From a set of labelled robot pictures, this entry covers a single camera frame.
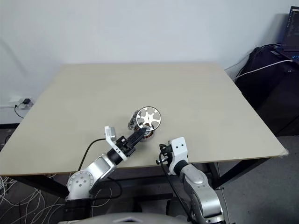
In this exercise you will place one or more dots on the white spoked rotor disc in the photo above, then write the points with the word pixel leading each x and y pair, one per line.
pixel 148 117

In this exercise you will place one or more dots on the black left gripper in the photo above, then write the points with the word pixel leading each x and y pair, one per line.
pixel 123 145

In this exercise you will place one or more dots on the open black laptop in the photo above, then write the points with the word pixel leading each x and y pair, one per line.
pixel 292 30

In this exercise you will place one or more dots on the black plug adapter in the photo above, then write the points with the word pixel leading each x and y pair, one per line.
pixel 26 101

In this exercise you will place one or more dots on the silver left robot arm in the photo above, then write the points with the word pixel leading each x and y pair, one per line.
pixel 98 166

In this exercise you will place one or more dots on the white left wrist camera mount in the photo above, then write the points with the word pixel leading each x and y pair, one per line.
pixel 108 135

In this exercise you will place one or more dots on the grey rounded robot torso shell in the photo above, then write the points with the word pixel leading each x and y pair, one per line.
pixel 130 218

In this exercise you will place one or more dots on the black metal table frame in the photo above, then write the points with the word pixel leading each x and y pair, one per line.
pixel 42 184

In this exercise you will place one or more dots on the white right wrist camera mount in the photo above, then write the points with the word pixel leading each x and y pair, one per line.
pixel 178 149

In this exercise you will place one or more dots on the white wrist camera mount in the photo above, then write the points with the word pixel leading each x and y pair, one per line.
pixel 178 149
pixel 108 135

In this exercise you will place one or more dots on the white wall power strip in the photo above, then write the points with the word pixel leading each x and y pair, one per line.
pixel 22 105

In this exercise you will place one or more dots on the large black bag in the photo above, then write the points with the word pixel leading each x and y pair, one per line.
pixel 268 93

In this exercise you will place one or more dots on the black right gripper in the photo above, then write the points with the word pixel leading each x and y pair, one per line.
pixel 165 151

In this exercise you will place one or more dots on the grey perforated housing lid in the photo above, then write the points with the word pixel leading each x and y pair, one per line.
pixel 132 120

